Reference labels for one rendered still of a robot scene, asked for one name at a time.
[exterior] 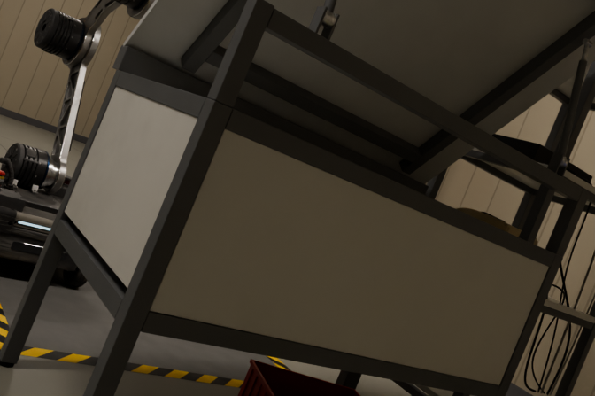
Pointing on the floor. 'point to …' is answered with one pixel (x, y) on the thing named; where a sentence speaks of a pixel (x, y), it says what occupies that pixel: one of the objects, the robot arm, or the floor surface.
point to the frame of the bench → (312, 156)
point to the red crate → (287, 383)
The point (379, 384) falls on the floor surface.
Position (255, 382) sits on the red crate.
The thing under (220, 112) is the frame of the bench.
